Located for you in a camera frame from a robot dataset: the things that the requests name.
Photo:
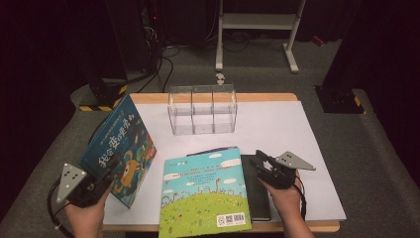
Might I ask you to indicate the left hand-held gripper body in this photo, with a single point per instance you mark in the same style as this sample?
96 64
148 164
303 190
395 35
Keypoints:
82 191

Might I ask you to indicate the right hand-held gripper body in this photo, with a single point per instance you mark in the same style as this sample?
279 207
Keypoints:
279 175

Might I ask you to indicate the dark blue picture book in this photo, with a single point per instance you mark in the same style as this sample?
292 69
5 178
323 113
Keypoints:
122 145

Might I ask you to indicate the black notebook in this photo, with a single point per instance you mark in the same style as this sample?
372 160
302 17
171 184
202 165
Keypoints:
259 201

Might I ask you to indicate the light blue green picture book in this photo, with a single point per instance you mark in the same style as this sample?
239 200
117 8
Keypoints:
204 195

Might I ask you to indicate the clear acrylic book rack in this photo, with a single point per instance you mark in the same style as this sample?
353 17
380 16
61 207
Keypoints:
202 115

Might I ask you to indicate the person's right hand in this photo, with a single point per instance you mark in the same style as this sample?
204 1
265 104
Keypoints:
287 201

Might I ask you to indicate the person's left hand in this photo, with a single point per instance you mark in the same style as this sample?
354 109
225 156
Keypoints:
87 219

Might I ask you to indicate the white table sheet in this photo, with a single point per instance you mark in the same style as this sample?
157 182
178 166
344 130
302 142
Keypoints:
280 132

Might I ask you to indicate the black striped stand base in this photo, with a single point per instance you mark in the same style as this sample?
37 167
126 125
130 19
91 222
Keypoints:
102 95
340 100

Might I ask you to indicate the small white floor fitting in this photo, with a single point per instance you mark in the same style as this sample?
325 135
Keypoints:
220 78

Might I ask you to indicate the small red object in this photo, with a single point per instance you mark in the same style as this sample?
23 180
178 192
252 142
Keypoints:
318 40

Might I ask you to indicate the white metal stand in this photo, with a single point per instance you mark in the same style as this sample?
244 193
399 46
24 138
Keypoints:
259 21

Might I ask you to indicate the dark equipment rack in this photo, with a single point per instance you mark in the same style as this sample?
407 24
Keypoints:
150 33

